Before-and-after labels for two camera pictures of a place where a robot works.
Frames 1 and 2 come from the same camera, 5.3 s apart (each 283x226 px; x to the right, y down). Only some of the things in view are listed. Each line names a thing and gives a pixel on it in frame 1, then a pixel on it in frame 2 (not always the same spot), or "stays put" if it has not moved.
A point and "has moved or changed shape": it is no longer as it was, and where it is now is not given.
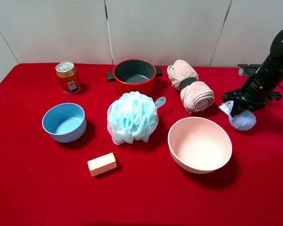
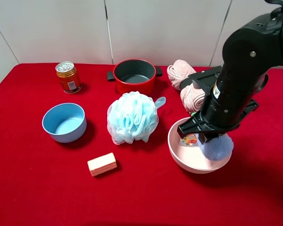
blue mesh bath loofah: (132, 117) stays put
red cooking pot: (135, 75) stays put
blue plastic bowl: (66, 122) stays put
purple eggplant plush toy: (245, 120) has moved or changed shape
